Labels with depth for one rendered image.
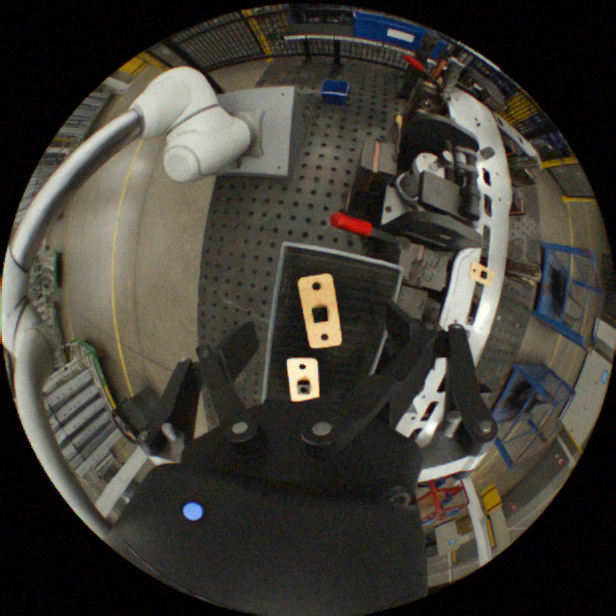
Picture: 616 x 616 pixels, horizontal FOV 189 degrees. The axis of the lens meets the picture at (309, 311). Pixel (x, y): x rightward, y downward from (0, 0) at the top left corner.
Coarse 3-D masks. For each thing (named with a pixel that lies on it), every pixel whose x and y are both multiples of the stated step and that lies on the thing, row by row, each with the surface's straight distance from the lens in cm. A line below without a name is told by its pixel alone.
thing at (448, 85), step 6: (450, 60) 57; (456, 60) 58; (450, 66) 58; (456, 66) 57; (462, 66) 58; (468, 66) 59; (450, 72) 58; (456, 72) 58; (468, 72) 58; (444, 78) 62; (450, 78) 59; (456, 78) 59; (444, 84) 62; (450, 84) 61; (444, 90) 62; (450, 90) 62
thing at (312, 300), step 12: (312, 276) 24; (324, 276) 24; (300, 288) 24; (324, 288) 24; (312, 300) 24; (324, 300) 24; (312, 312) 23; (324, 312) 23; (336, 312) 24; (312, 324) 25; (324, 324) 25; (336, 324) 25; (312, 336) 25; (336, 336) 25
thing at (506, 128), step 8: (496, 120) 90; (504, 120) 98; (504, 128) 91; (512, 128) 100; (512, 136) 93; (520, 136) 102; (520, 144) 96; (528, 144) 106; (528, 152) 99; (536, 152) 111
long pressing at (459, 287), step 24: (456, 96) 80; (480, 120) 78; (480, 144) 68; (480, 168) 61; (504, 168) 71; (504, 192) 66; (504, 216) 62; (504, 240) 60; (456, 264) 48; (504, 264) 60; (456, 288) 49; (456, 312) 50; (480, 312) 55; (480, 336) 58; (432, 384) 56; (408, 432) 65; (432, 432) 70
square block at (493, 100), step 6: (486, 90) 98; (480, 96) 100; (486, 96) 96; (492, 96) 95; (498, 96) 103; (480, 102) 98; (486, 102) 96; (492, 102) 96; (498, 102) 96; (492, 108) 99; (498, 108) 98
